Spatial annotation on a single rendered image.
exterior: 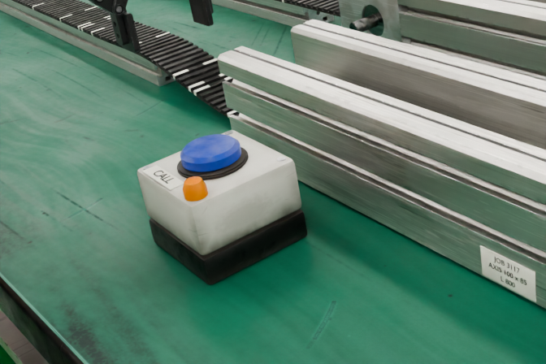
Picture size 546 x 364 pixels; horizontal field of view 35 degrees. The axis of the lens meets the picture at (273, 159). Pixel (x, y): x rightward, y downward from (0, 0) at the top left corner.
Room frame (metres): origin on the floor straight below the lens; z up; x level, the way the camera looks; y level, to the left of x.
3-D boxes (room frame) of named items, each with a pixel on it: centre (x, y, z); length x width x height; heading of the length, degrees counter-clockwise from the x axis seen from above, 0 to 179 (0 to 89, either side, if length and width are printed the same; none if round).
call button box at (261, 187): (0.53, 0.03, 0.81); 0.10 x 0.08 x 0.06; 120
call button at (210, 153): (0.53, 0.04, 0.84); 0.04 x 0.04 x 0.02
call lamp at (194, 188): (0.48, 0.05, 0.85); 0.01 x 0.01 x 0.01
